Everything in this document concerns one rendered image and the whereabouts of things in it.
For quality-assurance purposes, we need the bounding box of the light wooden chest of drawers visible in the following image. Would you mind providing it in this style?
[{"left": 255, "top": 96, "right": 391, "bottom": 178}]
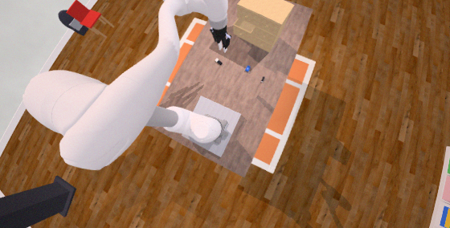
[{"left": 237, "top": 0, "right": 294, "bottom": 37}]

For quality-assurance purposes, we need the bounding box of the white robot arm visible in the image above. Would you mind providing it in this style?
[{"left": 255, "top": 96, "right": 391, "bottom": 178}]
[{"left": 22, "top": 0, "right": 229, "bottom": 170}]

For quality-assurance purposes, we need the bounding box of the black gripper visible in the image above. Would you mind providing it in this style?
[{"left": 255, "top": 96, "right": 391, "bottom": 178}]
[{"left": 210, "top": 26, "right": 231, "bottom": 53}]

